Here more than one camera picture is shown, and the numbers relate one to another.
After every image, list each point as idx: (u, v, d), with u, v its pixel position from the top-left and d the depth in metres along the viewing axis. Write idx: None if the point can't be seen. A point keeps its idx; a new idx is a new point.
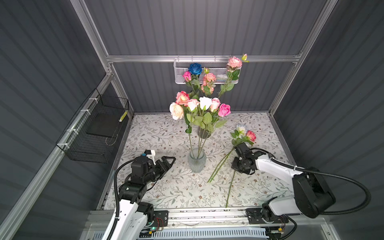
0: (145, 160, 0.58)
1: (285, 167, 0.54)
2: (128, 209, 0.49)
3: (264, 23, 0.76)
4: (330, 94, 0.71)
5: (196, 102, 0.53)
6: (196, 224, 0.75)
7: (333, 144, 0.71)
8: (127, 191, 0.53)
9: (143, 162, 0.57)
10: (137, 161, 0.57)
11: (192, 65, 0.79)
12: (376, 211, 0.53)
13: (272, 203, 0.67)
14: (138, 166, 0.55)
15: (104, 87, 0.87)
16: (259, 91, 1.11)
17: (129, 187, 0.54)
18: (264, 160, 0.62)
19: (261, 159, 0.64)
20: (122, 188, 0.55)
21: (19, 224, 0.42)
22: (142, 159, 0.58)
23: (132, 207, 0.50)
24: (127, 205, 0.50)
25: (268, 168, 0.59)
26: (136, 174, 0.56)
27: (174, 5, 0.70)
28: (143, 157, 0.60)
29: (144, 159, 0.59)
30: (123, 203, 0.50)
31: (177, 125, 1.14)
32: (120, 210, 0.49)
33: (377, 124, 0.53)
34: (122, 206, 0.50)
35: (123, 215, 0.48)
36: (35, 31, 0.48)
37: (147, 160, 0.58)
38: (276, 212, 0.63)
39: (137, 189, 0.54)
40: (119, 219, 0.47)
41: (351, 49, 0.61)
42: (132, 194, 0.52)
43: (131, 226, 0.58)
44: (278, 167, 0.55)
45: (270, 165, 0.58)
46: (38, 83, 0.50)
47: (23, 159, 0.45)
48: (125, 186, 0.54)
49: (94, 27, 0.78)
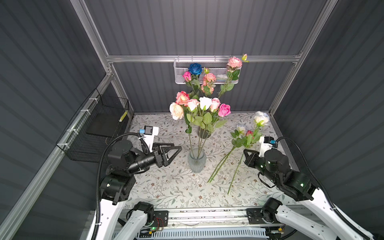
0: (127, 149, 0.42)
1: (352, 231, 0.41)
2: (111, 212, 0.40)
3: (264, 22, 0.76)
4: (331, 94, 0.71)
5: (196, 102, 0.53)
6: (196, 224, 0.75)
7: (334, 144, 0.71)
8: (108, 187, 0.42)
9: (124, 153, 0.41)
10: (116, 152, 0.42)
11: (192, 65, 0.79)
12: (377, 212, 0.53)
13: (280, 215, 0.63)
14: (117, 158, 0.40)
15: (104, 87, 0.87)
16: (259, 91, 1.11)
17: (110, 182, 0.43)
18: (322, 207, 0.44)
19: (318, 204, 0.44)
20: (103, 184, 0.42)
21: (19, 224, 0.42)
22: (123, 149, 0.42)
23: (114, 208, 0.40)
24: (110, 207, 0.40)
25: (318, 212, 0.44)
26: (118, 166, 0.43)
27: (174, 5, 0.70)
28: (124, 143, 0.44)
29: (126, 146, 0.43)
30: (104, 205, 0.40)
31: (177, 125, 1.14)
32: (102, 213, 0.40)
33: (377, 124, 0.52)
34: (103, 209, 0.40)
35: (105, 218, 0.39)
36: (35, 30, 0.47)
37: (129, 147, 0.43)
38: (280, 219, 0.62)
39: (121, 184, 0.42)
40: (100, 224, 0.39)
41: (352, 49, 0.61)
42: (115, 190, 0.42)
43: (131, 223, 0.58)
44: (340, 225, 0.42)
45: (328, 216, 0.43)
46: (38, 83, 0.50)
47: (23, 159, 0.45)
48: (106, 180, 0.43)
49: (94, 27, 0.78)
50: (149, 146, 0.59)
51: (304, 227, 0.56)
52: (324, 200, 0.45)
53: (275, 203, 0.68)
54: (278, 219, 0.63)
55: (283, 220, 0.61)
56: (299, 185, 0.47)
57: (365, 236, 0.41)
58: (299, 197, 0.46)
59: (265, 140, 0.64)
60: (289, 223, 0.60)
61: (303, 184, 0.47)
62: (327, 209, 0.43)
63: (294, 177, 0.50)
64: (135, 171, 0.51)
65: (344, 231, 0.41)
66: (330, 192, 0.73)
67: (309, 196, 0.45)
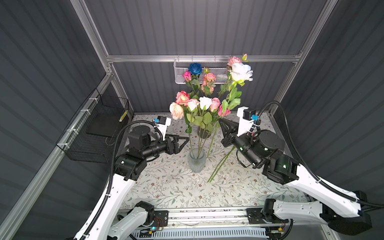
0: (146, 131, 0.47)
1: (341, 198, 0.40)
2: (121, 187, 0.42)
3: (264, 22, 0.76)
4: (331, 94, 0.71)
5: (196, 102, 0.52)
6: (196, 224, 0.75)
7: (334, 144, 0.71)
8: (122, 165, 0.45)
9: (143, 135, 0.46)
10: (136, 132, 0.46)
11: (192, 65, 0.79)
12: (377, 212, 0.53)
13: (278, 212, 0.63)
14: (136, 139, 0.44)
15: (104, 87, 0.87)
16: (259, 91, 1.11)
17: (125, 160, 0.46)
18: (309, 183, 0.41)
19: (305, 181, 0.41)
20: (117, 161, 0.47)
21: (19, 224, 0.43)
22: (142, 131, 0.47)
23: (125, 184, 0.42)
24: (121, 182, 0.43)
25: (307, 190, 0.41)
26: (134, 147, 0.47)
27: (174, 5, 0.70)
28: (144, 126, 0.49)
29: (145, 129, 0.48)
30: (117, 178, 0.43)
31: (177, 125, 1.14)
32: (112, 186, 0.42)
33: (377, 124, 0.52)
34: (115, 182, 0.43)
35: (114, 192, 0.42)
36: (35, 30, 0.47)
37: (148, 130, 0.48)
38: (283, 217, 0.61)
39: (134, 164, 0.45)
40: (110, 196, 0.41)
41: (352, 48, 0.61)
42: (128, 169, 0.44)
43: (132, 215, 0.59)
44: (330, 196, 0.40)
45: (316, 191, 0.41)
46: (38, 83, 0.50)
47: (23, 159, 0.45)
48: (121, 158, 0.47)
49: (93, 27, 0.78)
50: (162, 133, 0.59)
51: (298, 211, 0.57)
52: (308, 175, 0.43)
53: (272, 203, 0.68)
54: (279, 216, 0.62)
55: (285, 216, 0.60)
56: (283, 169, 0.43)
57: (352, 198, 0.41)
58: (283, 180, 0.42)
59: (243, 115, 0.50)
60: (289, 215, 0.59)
61: (286, 166, 0.43)
62: (314, 183, 0.41)
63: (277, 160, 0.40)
64: (148, 156, 0.52)
65: (334, 201, 0.40)
66: None
67: (296, 177, 0.42)
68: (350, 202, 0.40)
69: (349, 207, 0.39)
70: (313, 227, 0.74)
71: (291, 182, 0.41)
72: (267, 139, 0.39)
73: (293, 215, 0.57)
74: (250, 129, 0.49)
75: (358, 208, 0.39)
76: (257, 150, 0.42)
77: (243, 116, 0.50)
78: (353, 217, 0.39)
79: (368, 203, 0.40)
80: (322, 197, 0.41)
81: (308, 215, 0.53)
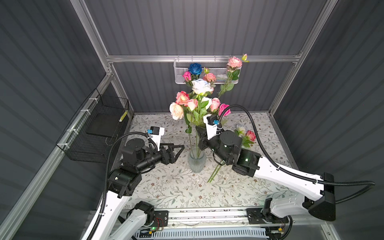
0: (140, 146, 0.46)
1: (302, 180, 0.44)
2: (115, 203, 0.42)
3: (264, 22, 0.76)
4: (331, 94, 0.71)
5: (196, 102, 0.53)
6: (196, 224, 0.75)
7: (334, 144, 0.71)
8: (116, 180, 0.44)
9: (137, 149, 0.45)
10: (129, 147, 0.45)
11: (192, 65, 0.79)
12: (377, 212, 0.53)
13: (274, 209, 0.64)
14: (130, 153, 0.43)
15: (104, 87, 0.87)
16: (259, 91, 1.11)
17: (119, 176, 0.45)
18: (269, 171, 0.47)
19: (266, 170, 0.47)
20: (111, 177, 0.45)
21: (19, 224, 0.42)
22: (136, 145, 0.46)
23: (120, 201, 0.42)
24: (115, 199, 0.42)
25: (270, 178, 0.46)
26: (129, 161, 0.45)
27: (174, 4, 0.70)
28: (138, 140, 0.48)
29: (139, 143, 0.47)
30: (110, 196, 0.43)
31: (177, 125, 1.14)
32: (106, 204, 0.42)
33: (377, 124, 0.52)
34: (108, 200, 0.42)
35: (108, 210, 0.41)
36: (35, 31, 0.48)
37: (142, 144, 0.46)
38: (282, 216, 0.60)
39: (128, 179, 0.44)
40: (103, 214, 0.41)
41: (351, 49, 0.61)
42: (122, 185, 0.44)
43: (130, 221, 0.58)
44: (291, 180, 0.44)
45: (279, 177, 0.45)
46: (38, 83, 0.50)
47: (23, 159, 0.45)
48: (115, 173, 0.46)
49: (93, 27, 0.78)
50: (157, 143, 0.58)
51: (286, 205, 0.59)
52: (269, 163, 0.48)
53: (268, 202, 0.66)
54: (279, 215, 0.61)
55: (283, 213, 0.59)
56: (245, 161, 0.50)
57: (312, 179, 0.44)
58: (249, 174, 0.49)
59: (207, 122, 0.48)
60: (282, 211, 0.59)
61: (248, 159, 0.50)
62: (274, 171, 0.47)
63: (242, 155, 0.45)
64: (143, 169, 0.51)
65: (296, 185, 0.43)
66: None
67: (257, 167, 0.48)
68: (313, 184, 0.43)
69: (311, 190, 0.42)
70: (313, 227, 0.74)
71: (256, 173, 0.47)
72: (226, 136, 0.47)
73: (288, 211, 0.56)
74: (217, 132, 0.57)
75: (321, 188, 0.42)
76: (221, 148, 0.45)
77: (207, 122, 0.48)
78: (319, 199, 0.40)
79: (331, 183, 0.42)
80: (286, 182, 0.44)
81: (297, 208, 0.53)
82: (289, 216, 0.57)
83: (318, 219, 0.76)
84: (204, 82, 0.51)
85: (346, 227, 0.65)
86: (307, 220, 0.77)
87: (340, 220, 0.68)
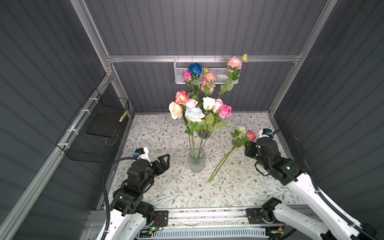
0: (144, 167, 0.52)
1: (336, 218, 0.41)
2: (119, 221, 0.46)
3: (264, 23, 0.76)
4: (331, 94, 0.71)
5: (195, 102, 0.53)
6: (196, 224, 0.75)
7: (333, 144, 0.71)
8: (120, 199, 0.49)
9: (141, 170, 0.51)
10: (134, 168, 0.51)
11: (192, 65, 0.79)
12: (376, 211, 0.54)
13: (278, 211, 0.64)
14: (135, 174, 0.49)
15: (104, 87, 0.87)
16: (259, 91, 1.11)
17: (123, 195, 0.50)
18: (306, 189, 0.46)
19: (303, 187, 0.46)
20: (116, 196, 0.51)
21: (19, 225, 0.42)
22: (140, 166, 0.52)
23: (123, 219, 0.46)
24: (118, 217, 0.47)
25: (303, 196, 0.46)
26: (132, 181, 0.51)
27: (174, 4, 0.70)
28: (141, 162, 0.54)
29: (143, 165, 0.53)
30: (115, 214, 0.47)
31: (177, 125, 1.14)
32: (111, 221, 0.46)
33: (377, 124, 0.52)
34: (113, 217, 0.47)
35: (112, 227, 0.45)
36: (35, 30, 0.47)
37: (145, 166, 0.53)
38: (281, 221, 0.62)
39: (132, 198, 0.49)
40: (108, 232, 0.45)
41: (351, 49, 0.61)
42: (126, 204, 0.48)
43: (128, 229, 0.58)
44: (324, 208, 0.43)
45: (313, 200, 0.44)
46: (38, 83, 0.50)
47: (23, 159, 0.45)
48: (119, 193, 0.50)
49: (93, 27, 0.78)
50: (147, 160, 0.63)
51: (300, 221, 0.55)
52: (309, 183, 0.47)
53: (276, 203, 0.68)
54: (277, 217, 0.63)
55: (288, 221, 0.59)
56: (286, 168, 0.50)
57: (349, 221, 0.40)
58: (286, 181, 0.49)
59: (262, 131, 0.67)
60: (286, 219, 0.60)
61: (289, 167, 0.50)
62: (310, 192, 0.45)
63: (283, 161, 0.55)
64: (143, 188, 0.55)
65: (327, 216, 0.42)
66: (330, 192, 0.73)
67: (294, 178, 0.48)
68: (347, 224, 0.40)
69: (342, 227, 0.40)
70: None
71: (289, 184, 0.49)
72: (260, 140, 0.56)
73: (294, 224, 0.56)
74: None
75: (353, 233, 0.39)
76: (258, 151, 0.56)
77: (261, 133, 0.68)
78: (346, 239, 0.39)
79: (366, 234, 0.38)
80: (317, 207, 0.44)
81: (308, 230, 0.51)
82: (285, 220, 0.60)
83: None
84: (198, 110, 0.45)
85: None
86: None
87: None
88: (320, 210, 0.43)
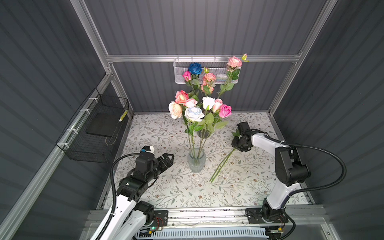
0: (151, 157, 0.56)
1: (274, 142, 0.61)
2: (125, 206, 0.47)
3: (264, 22, 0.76)
4: (331, 94, 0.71)
5: (194, 102, 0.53)
6: (196, 224, 0.75)
7: (333, 144, 0.71)
8: (127, 187, 0.51)
9: (149, 160, 0.54)
10: (143, 158, 0.55)
11: (192, 65, 0.79)
12: (377, 212, 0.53)
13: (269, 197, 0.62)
14: (143, 163, 0.53)
15: (104, 87, 0.87)
16: (259, 91, 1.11)
17: (129, 183, 0.52)
18: (258, 135, 0.71)
19: (256, 135, 0.71)
20: (122, 183, 0.53)
21: (19, 224, 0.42)
22: (148, 156, 0.56)
23: (129, 204, 0.48)
24: (125, 202, 0.48)
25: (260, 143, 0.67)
26: (140, 170, 0.54)
27: (174, 5, 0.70)
28: (149, 153, 0.58)
29: (150, 156, 0.57)
30: (121, 200, 0.48)
31: (177, 125, 1.14)
32: (117, 206, 0.47)
33: (377, 124, 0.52)
34: (119, 203, 0.48)
35: (118, 212, 0.46)
36: (35, 31, 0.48)
37: (153, 156, 0.57)
38: (275, 206, 0.63)
39: (137, 187, 0.51)
40: (114, 215, 0.46)
41: (351, 49, 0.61)
42: (131, 191, 0.50)
43: (129, 224, 0.58)
44: (269, 142, 0.62)
45: (263, 139, 0.66)
46: (38, 83, 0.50)
47: (23, 159, 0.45)
48: (126, 181, 0.52)
49: (93, 26, 0.78)
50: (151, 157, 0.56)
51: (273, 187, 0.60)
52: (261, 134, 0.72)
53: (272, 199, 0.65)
54: (274, 208, 0.64)
55: (282, 203, 0.60)
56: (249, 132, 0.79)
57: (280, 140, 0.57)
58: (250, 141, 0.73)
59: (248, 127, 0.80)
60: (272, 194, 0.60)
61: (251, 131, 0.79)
62: (262, 136, 0.69)
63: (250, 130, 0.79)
64: (148, 179, 0.57)
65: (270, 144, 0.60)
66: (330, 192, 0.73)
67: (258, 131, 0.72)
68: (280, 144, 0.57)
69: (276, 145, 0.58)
70: (313, 227, 0.74)
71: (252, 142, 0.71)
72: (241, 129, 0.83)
73: (278, 197, 0.60)
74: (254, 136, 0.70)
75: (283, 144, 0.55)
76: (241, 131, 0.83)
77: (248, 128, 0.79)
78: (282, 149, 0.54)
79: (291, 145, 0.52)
80: (266, 144, 0.62)
81: (281, 187, 0.57)
82: (282, 206, 0.61)
83: (318, 220, 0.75)
84: (198, 110, 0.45)
85: (346, 227, 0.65)
86: (308, 220, 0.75)
87: (341, 219, 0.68)
88: (268, 146, 0.61)
